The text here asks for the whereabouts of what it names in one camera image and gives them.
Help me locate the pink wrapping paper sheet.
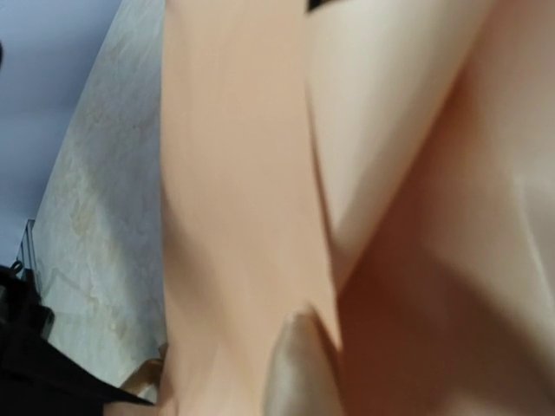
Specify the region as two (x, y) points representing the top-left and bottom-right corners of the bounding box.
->
(153, 1), (554, 415)

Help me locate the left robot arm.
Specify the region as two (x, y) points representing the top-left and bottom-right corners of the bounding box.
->
(1, 261), (153, 415)

